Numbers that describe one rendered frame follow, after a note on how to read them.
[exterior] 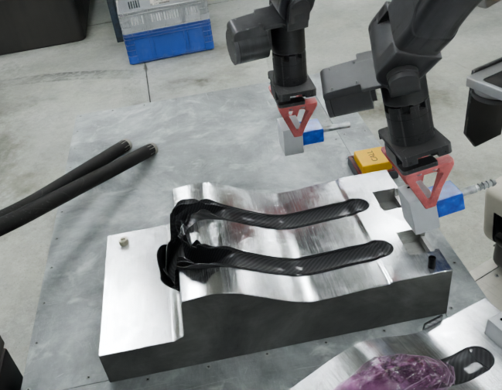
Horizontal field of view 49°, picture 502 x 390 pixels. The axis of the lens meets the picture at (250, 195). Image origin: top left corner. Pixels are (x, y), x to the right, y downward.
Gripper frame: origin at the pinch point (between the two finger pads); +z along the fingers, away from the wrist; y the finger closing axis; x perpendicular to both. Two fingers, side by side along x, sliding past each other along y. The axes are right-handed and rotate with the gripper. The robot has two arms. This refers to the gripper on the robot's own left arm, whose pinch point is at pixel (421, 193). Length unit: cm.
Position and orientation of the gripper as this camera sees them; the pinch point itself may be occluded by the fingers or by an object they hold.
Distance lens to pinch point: 81.5
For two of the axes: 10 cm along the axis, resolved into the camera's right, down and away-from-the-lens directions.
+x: 9.5, -3.1, -0.4
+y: 1.1, 4.6, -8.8
